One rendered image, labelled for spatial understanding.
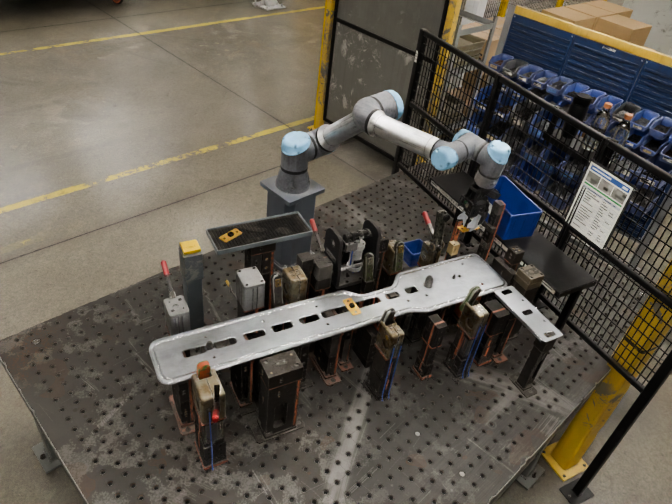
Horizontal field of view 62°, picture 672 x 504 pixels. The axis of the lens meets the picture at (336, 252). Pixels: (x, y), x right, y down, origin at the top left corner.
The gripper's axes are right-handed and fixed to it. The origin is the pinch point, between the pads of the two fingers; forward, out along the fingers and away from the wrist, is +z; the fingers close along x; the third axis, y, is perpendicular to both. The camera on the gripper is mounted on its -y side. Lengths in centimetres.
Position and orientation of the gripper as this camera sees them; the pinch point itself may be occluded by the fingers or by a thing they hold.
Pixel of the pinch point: (469, 225)
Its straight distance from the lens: 214.1
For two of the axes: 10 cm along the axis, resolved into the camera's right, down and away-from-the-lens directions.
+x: 5.3, 6.4, -5.5
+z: -1.7, 7.2, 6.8
